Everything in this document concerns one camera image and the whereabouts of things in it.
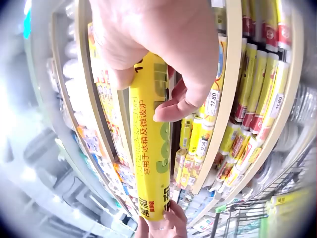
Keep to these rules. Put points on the full shop shelf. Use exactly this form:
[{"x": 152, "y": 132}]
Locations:
[{"x": 247, "y": 104}]

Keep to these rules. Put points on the person's right thumb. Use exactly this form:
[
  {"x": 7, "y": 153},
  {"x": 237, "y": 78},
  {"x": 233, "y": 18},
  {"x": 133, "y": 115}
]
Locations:
[{"x": 121, "y": 72}]

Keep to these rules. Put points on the person's right fingers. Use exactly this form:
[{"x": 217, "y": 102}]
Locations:
[{"x": 178, "y": 109}]

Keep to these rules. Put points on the yellow plastic wrap roll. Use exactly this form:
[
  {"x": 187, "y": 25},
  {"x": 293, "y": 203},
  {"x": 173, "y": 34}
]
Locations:
[{"x": 151, "y": 158}]

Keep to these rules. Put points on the person's left hand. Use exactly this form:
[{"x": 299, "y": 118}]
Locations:
[{"x": 171, "y": 228}]

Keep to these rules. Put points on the yellow roll with white ends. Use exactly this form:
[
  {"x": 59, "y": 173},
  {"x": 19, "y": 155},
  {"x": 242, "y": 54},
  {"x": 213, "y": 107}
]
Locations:
[{"x": 287, "y": 202}]

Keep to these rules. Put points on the person's left fingers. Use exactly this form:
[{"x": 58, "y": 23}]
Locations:
[{"x": 173, "y": 213}]

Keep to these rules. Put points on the person's right hand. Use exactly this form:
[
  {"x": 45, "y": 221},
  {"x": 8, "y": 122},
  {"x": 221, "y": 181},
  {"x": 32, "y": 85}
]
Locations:
[{"x": 148, "y": 29}]

